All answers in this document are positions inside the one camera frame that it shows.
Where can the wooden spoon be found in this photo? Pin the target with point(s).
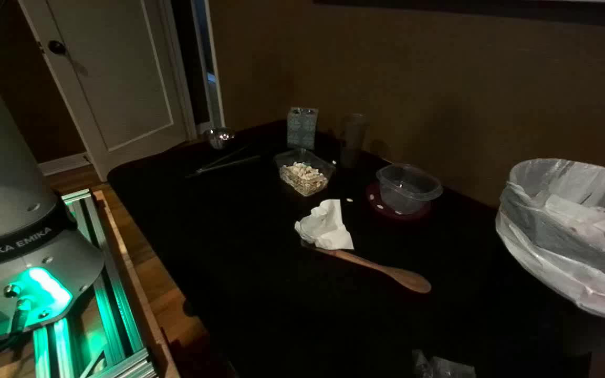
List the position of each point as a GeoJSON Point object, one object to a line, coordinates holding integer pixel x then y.
{"type": "Point", "coordinates": [386, 271]}

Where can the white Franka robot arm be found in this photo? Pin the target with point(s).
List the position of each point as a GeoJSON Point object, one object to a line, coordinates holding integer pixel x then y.
{"type": "Point", "coordinates": [1, 175]}

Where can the rectangular clear food container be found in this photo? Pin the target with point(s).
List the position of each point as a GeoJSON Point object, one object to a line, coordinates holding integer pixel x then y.
{"type": "Point", "coordinates": [304, 175]}

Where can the round clear plastic container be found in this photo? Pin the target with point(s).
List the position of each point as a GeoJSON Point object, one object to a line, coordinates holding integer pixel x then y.
{"type": "Point", "coordinates": [407, 185]}

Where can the crumpled white napkin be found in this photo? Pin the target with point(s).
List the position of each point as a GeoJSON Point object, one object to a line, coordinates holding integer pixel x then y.
{"type": "Point", "coordinates": [326, 223]}

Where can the patterned tissue box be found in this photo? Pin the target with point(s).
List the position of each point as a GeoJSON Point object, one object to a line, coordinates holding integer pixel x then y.
{"type": "Point", "coordinates": [304, 127]}

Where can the clear glass cup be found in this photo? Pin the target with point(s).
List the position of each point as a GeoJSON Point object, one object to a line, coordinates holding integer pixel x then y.
{"type": "Point", "coordinates": [353, 139]}

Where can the metal tongs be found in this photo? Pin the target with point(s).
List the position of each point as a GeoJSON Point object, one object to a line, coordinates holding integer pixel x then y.
{"type": "Point", "coordinates": [226, 164]}

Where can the small glass bowl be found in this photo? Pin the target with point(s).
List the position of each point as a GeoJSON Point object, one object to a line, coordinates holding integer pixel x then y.
{"type": "Point", "coordinates": [218, 137]}

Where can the wooden side board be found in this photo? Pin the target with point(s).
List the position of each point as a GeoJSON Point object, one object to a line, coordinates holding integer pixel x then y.
{"type": "Point", "coordinates": [142, 302]}

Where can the white panel door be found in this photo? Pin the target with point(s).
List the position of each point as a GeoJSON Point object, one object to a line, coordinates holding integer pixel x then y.
{"type": "Point", "coordinates": [120, 77]}

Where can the crumpled plastic wrapper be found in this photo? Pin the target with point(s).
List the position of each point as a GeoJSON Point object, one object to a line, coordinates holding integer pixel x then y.
{"type": "Point", "coordinates": [441, 367]}

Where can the trash bin with white bag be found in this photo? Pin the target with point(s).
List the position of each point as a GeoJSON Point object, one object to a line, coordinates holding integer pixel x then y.
{"type": "Point", "coordinates": [567, 232]}

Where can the black door knob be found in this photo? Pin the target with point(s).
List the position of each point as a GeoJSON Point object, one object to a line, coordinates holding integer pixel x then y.
{"type": "Point", "coordinates": [55, 46]}

